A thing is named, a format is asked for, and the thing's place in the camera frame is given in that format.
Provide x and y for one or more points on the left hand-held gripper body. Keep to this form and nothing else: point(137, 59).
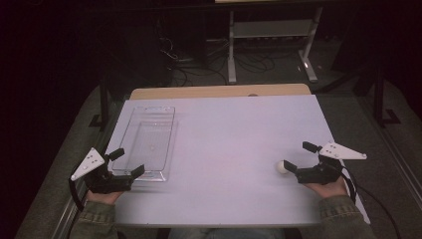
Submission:
point(99, 184)

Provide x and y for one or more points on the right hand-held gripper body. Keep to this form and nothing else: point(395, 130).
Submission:
point(318, 175)

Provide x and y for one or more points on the white ball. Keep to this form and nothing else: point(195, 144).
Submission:
point(280, 167)

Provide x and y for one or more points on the clear plastic tray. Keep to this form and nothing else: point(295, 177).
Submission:
point(151, 142)

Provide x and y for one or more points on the person's left hand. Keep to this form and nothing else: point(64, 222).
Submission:
point(103, 197)

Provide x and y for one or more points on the person's right hand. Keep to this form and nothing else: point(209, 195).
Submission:
point(328, 191)

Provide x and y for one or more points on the black metal stand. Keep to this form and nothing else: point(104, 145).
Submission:
point(104, 106)
point(379, 99)

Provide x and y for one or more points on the white metal desk frame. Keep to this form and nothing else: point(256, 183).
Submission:
point(272, 30)

